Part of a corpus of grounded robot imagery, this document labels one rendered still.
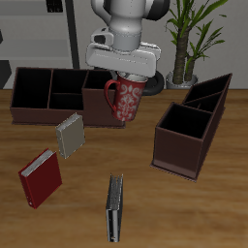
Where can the long dark brown desk caddy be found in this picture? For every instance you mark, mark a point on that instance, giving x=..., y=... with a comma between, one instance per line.
x=97, y=106

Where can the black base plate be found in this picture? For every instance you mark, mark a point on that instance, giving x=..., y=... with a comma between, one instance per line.
x=156, y=85

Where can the pot plant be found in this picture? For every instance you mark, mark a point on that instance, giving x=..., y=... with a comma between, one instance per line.
x=180, y=55

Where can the grey shelf unit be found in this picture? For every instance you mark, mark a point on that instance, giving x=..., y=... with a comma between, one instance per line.
x=35, y=35

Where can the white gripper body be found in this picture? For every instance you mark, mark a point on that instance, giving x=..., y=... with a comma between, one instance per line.
x=129, y=61

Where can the black book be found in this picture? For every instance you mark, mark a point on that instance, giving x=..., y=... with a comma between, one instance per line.
x=113, y=216

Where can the red book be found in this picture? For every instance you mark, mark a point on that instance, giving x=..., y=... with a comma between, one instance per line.
x=43, y=180

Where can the narrow dark brown desk caddy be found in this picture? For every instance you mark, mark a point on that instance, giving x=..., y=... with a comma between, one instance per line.
x=180, y=148

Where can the red patterned mug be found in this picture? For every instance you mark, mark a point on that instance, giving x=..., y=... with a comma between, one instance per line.
x=129, y=100

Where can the grey book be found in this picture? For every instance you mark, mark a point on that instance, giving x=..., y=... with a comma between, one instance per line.
x=71, y=135

